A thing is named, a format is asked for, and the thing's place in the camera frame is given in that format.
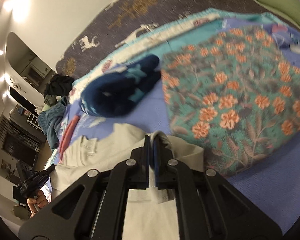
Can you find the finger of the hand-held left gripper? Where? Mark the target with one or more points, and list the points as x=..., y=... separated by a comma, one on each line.
x=49, y=171

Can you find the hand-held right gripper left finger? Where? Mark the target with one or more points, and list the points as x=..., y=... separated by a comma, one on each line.
x=147, y=160

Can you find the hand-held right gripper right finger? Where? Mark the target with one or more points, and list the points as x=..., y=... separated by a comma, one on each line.
x=156, y=155

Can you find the beige t-shirt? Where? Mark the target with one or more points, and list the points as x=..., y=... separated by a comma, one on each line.
x=110, y=150

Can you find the person's left hand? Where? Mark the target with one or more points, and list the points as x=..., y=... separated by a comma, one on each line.
x=40, y=201

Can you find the pink folded cloth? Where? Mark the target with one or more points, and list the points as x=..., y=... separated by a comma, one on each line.
x=67, y=137

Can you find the teal blanket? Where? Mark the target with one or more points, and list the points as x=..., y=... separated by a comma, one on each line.
x=52, y=122

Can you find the white storage rack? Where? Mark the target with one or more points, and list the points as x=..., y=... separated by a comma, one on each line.
x=33, y=120

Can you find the grey striped cloth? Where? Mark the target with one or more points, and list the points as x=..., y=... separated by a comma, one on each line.
x=49, y=100

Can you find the navy star-printed folded cloth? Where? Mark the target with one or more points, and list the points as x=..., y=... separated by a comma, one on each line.
x=115, y=90

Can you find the black clothing pile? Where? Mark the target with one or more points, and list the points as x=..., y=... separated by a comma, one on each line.
x=58, y=85

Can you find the floral folded cloth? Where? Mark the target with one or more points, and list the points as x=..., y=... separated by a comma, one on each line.
x=227, y=92

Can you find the blue printed bed sheet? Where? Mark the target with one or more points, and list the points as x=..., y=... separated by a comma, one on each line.
x=252, y=200

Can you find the deer-printed dark mattress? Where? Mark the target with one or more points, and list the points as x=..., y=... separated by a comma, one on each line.
x=165, y=5

